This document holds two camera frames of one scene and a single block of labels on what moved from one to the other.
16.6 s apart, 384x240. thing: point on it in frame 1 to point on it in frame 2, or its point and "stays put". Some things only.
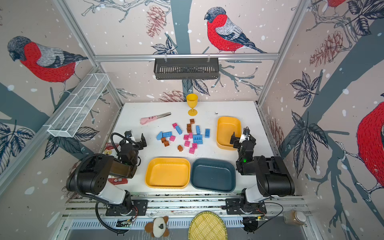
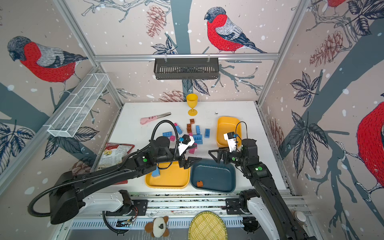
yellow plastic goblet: x=192 y=100 stays put
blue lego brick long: x=178 y=129 stays put
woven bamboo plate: x=207 y=225 stays put
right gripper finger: x=246 y=131 to x=217 y=160
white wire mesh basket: x=74 y=113 stays put
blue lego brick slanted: x=159 y=136 to x=156 y=173
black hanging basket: x=175 y=68 stays put
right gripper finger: x=235 y=141 to x=219 y=153
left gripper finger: x=143 y=140 to x=193 y=159
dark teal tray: x=213 y=174 stays put
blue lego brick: x=166 y=134 stays put
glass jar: x=294 y=217 stays put
